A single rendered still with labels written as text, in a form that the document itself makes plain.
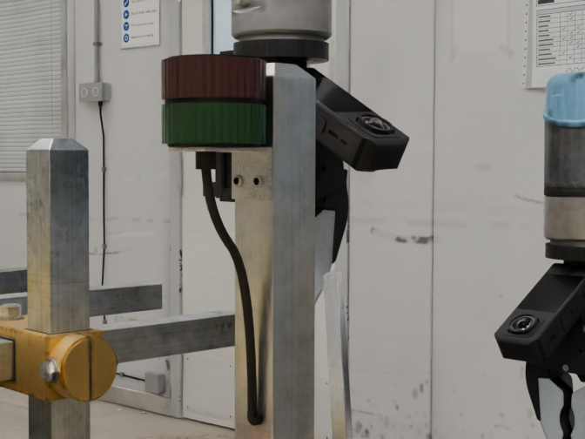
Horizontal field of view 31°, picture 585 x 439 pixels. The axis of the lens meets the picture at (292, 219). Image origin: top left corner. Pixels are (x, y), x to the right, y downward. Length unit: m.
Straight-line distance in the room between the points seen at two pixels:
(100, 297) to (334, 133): 0.54
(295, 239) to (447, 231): 3.09
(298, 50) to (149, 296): 0.54
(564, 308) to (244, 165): 0.39
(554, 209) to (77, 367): 0.44
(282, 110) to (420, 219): 3.16
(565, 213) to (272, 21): 0.34
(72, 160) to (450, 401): 3.04
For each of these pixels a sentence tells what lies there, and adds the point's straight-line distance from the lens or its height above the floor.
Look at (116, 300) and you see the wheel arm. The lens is 1.22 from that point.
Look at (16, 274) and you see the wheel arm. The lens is 1.44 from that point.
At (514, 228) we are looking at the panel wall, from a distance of 3.58.
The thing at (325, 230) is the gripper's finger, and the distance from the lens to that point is 0.80.
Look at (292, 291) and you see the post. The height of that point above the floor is 1.02.
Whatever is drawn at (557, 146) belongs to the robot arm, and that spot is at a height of 1.12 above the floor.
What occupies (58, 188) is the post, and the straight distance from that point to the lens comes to 0.83.
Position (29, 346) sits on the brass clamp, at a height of 0.96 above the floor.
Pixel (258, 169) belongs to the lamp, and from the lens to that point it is 0.63.
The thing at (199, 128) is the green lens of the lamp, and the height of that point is 1.12.
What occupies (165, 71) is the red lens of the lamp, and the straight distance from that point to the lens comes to 0.60.
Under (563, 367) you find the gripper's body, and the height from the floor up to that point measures 0.92.
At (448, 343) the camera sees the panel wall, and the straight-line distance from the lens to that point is 3.76.
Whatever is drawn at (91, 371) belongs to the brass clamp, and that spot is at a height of 0.94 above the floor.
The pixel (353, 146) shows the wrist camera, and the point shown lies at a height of 1.11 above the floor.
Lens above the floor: 1.10
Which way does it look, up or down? 3 degrees down
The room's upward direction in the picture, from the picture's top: straight up
